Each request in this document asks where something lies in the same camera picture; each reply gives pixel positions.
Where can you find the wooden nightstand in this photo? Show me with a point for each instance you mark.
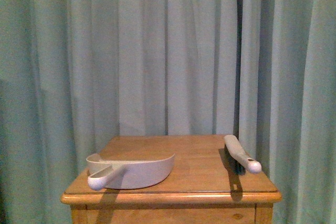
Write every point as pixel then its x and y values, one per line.
pixel 201 188

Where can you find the beige plastic dustpan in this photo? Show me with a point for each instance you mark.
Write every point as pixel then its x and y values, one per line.
pixel 126 174

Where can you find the beige hand brush black bristles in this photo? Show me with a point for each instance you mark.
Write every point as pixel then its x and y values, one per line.
pixel 242 161

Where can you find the teal curtain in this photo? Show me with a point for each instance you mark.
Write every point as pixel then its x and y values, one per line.
pixel 75 73

